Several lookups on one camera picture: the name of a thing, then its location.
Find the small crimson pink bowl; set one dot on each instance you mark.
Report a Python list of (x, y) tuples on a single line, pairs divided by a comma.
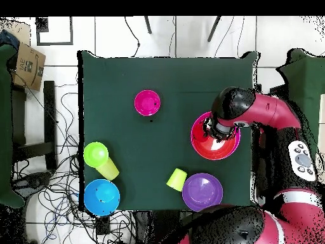
[(147, 103)]

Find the large magenta bowl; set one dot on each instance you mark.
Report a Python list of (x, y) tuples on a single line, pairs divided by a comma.
[(196, 122)]

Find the lime green cup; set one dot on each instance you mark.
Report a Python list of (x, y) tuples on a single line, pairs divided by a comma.
[(177, 180)]

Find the large orange bowl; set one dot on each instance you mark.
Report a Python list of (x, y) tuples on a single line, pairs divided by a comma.
[(213, 150)]

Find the yellow cup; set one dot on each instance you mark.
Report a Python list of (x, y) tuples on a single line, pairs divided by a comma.
[(109, 170)]

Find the blue bowl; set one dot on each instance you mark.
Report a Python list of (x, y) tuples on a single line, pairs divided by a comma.
[(101, 197)]

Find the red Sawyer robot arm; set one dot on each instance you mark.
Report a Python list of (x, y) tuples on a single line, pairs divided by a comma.
[(274, 111)]

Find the dark green tablecloth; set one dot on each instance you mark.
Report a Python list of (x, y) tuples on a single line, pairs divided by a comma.
[(152, 76)]

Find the purple bowl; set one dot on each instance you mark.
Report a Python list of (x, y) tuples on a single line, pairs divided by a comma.
[(202, 190)]

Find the small green bowl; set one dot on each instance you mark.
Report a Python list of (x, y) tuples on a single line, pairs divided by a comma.
[(96, 154)]

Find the black robot column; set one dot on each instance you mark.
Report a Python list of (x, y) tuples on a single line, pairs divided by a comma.
[(162, 226)]

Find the black power strip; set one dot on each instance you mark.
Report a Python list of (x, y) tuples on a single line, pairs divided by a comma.
[(102, 226)]

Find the black tripod leg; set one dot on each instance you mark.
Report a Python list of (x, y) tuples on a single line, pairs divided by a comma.
[(148, 25), (214, 29)]

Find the cardboard box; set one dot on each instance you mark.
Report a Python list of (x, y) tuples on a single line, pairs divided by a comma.
[(29, 66)]

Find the green cloth side table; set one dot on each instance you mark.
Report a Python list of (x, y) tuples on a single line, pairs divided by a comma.
[(5, 127), (307, 81)]

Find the white box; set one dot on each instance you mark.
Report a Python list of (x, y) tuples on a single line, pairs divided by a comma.
[(322, 114)]

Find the blue object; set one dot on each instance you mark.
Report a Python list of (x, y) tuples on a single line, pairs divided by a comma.
[(9, 39)]

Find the black chair frame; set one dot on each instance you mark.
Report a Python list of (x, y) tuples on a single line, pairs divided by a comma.
[(49, 114)]

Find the dark grey pedestal leg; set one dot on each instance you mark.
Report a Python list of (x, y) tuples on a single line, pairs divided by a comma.
[(33, 179)]

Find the black square floor frame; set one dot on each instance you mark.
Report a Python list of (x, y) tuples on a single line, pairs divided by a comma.
[(54, 43)]

